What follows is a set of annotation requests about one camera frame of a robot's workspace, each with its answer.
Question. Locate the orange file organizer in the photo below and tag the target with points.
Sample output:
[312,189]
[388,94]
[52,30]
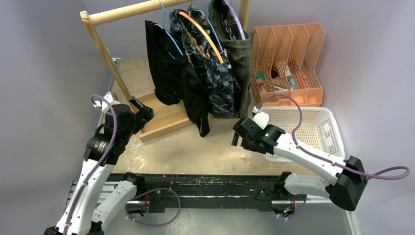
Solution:
[297,46]

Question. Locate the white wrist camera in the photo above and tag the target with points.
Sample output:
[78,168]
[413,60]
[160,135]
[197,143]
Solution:
[260,118]
[103,102]

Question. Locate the orange hanger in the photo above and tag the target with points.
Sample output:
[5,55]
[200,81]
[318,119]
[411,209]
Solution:
[185,15]

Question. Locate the green pink small item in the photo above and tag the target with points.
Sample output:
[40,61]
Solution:
[260,78]

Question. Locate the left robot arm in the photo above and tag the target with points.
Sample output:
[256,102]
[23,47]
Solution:
[84,215]

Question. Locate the orange camouflage shorts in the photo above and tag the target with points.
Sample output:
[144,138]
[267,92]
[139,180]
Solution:
[200,49]

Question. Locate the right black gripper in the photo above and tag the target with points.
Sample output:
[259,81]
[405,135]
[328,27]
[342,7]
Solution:
[246,146]

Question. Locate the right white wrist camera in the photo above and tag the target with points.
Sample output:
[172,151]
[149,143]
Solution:
[260,118]

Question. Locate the black red small item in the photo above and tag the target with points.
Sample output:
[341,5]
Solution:
[273,72]

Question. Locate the light blue wire hanger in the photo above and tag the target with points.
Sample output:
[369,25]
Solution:
[166,32]

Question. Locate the dark shark print shorts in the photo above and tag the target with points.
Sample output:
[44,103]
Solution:
[215,77]

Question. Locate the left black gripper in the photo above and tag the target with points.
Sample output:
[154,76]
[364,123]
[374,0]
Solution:
[144,115]

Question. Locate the lavender wavy hanger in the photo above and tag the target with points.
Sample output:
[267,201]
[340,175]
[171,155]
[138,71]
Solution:
[232,35]

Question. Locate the black shorts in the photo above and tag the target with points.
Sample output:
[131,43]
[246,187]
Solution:
[174,77]

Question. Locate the orange pink small item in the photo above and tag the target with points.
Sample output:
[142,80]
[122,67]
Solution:
[302,79]

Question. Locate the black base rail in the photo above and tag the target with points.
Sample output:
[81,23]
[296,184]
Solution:
[198,191]

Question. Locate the white blue marker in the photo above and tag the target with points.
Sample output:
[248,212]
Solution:
[284,82]

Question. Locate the white plastic basket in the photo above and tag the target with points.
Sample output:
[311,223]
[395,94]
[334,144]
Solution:
[318,128]

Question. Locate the olive green shorts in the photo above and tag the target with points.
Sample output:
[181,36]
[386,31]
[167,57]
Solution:
[238,52]

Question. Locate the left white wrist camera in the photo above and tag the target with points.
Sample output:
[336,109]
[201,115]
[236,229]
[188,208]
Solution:
[103,102]

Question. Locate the wooden clothes rack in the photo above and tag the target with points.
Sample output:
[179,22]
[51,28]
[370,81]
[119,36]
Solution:
[168,119]

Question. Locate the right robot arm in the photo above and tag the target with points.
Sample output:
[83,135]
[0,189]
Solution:
[340,180]

